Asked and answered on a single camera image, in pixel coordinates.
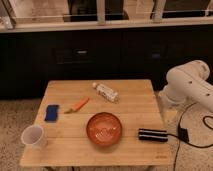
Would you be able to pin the dark cabinet counter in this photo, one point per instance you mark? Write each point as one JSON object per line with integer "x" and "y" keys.
{"x": 29, "y": 60}

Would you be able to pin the white plastic bottle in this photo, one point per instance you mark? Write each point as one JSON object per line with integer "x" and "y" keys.
{"x": 105, "y": 91}

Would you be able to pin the orange carrot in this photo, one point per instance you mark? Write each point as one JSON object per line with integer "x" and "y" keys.
{"x": 77, "y": 106}

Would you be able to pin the black power adapter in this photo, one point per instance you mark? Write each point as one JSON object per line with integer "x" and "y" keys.
{"x": 183, "y": 134}

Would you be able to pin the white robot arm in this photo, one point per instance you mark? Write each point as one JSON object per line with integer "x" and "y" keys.
{"x": 186, "y": 81}

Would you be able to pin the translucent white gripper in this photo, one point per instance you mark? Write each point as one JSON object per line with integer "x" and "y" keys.
{"x": 170, "y": 98}

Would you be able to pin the orange ceramic bowl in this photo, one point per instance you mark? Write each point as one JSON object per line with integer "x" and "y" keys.
{"x": 104, "y": 129}

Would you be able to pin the white ceramic cup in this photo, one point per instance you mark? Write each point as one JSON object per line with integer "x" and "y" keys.
{"x": 34, "y": 136}

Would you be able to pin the wooden table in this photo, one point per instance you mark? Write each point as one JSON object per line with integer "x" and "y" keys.
{"x": 84, "y": 129}

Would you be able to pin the blue sponge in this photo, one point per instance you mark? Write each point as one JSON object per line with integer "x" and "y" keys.
{"x": 51, "y": 113}

